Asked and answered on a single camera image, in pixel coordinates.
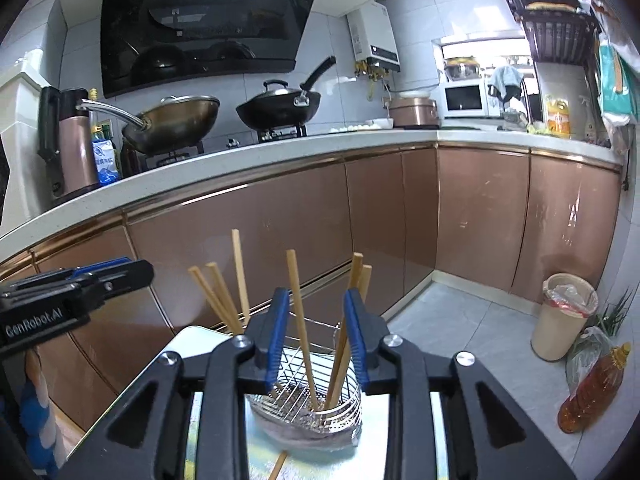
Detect steel pot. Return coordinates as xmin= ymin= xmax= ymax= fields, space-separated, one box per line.
xmin=444 ymin=57 xmax=483 ymax=82

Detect plastic bag with green onions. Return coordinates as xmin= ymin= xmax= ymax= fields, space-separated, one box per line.
xmin=565 ymin=287 xmax=633 ymax=396

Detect beige trash bin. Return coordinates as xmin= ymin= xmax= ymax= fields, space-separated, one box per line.
xmin=530 ymin=272 xmax=599 ymax=362

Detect brass wok with steel handle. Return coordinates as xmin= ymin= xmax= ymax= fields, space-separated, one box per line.
xmin=75 ymin=95 xmax=221 ymax=156

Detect rose gold thermos jug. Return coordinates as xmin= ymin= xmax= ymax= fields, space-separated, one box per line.
xmin=37 ymin=86 xmax=101 ymax=198

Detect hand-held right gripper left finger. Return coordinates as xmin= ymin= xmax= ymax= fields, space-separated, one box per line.
xmin=57 ymin=287 xmax=290 ymax=480

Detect kitchen window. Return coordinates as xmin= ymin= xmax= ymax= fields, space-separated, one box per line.
xmin=435 ymin=37 xmax=533 ymax=81

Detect white microwave oven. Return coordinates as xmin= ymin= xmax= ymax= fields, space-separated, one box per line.
xmin=442 ymin=80 xmax=490 ymax=118

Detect yellow oil bottle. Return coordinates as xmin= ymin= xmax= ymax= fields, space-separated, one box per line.
xmin=545 ymin=97 xmax=572 ymax=140

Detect cream white countertop appliance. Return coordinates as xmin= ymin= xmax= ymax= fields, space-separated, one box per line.
xmin=0 ymin=50 xmax=43 ymax=231

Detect black glass range hood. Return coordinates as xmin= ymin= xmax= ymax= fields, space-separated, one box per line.
xmin=100 ymin=0 xmax=323 ymax=100

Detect gas stove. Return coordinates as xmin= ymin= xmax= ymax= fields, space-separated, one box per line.
xmin=145 ymin=125 xmax=308 ymax=166

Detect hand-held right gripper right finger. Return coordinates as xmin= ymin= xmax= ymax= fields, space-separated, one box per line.
xmin=343 ymin=287 xmax=581 ymax=480

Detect grey blue towel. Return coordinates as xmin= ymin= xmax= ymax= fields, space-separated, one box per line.
xmin=487 ymin=66 xmax=525 ymax=103

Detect large amber oil bottle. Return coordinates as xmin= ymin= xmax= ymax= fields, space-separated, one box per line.
xmin=557 ymin=342 xmax=632 ymax=433

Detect blue and white bag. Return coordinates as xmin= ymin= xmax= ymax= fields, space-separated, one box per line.
xmin=91 ymin=137 xmax=123 ymax=187

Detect white wall water heater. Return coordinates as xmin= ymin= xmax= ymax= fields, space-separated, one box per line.
xmin=346 ymin=2 xmax=402 ymax=73

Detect metal wire utensil holder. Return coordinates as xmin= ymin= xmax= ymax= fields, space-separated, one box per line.
xmin=245 ymin=317 xmax=363 ymax=453

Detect group of wooden chopsticks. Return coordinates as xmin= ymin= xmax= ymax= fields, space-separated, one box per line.
xmin=188 ymin=229 xmax=373 ymax=480

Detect brown kitchen base cabinets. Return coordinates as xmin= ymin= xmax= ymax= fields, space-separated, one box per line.
xmin=0 ymin=142 xmax=626 ymax=441

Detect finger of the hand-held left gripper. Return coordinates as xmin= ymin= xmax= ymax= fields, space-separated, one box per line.
xmin=80 ymin=260 xmax=155 ymax=306
xmin=72 ymin=257 xmax=135 ymax=281

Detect teal tissue pack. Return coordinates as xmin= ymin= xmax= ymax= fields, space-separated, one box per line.
xmin=597 ymin=42 xmax=633 ymax=126

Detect brown rice cooker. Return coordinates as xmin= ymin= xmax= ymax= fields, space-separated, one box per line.
xmin=389 ymin=92 xmax=441 ymax=128

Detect black wall rack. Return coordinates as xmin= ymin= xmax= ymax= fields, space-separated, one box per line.
xmin=492 ymin=0 xmax=603 ymax=66

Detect black wok with lid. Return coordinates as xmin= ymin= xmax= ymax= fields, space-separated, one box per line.
xmin=236 ymin=56 xmax=337 ymax=130

